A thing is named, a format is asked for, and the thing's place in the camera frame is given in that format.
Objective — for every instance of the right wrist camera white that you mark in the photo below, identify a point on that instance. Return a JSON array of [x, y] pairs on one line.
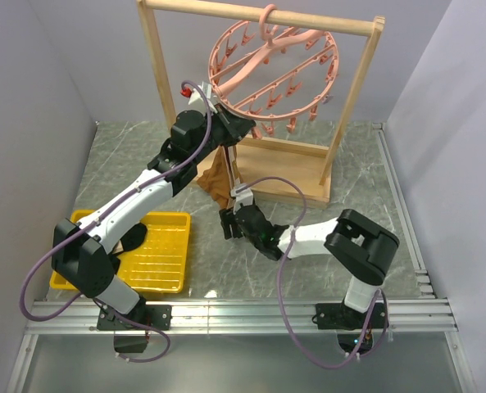
[[242, 195]]

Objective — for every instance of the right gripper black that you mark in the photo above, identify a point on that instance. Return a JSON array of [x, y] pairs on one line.
[[228, 218]]

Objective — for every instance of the brown underwear beige waistband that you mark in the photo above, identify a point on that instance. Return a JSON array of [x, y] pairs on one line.
[[221, 177]]

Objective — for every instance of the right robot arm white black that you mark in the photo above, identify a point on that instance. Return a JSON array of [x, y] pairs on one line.
[[364, 248]]

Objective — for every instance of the aluminium rail frame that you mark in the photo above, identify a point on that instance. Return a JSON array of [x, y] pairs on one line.
[[227, 333]]

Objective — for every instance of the pink round clip hanger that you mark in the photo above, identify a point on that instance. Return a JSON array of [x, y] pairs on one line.
[[269, 73]]

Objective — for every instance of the wooden hanging rack frame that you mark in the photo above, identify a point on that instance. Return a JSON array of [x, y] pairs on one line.
[[307, 165]]

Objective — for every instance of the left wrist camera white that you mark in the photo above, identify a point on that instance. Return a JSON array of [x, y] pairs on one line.
[[195, 101]]

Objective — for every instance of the black underwear in tray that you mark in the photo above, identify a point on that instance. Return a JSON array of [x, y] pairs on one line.
[[133, 239]]

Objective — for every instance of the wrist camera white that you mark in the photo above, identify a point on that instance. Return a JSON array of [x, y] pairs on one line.
[[195, 101], [242, 195]]

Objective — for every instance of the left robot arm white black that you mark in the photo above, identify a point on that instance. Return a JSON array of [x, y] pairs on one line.
[[192, 139]]

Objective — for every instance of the yellow plastic tray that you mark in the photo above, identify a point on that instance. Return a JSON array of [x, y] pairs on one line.
[[160, 258]]

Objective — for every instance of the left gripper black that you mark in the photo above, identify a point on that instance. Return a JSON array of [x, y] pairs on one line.
[[233, 125]]

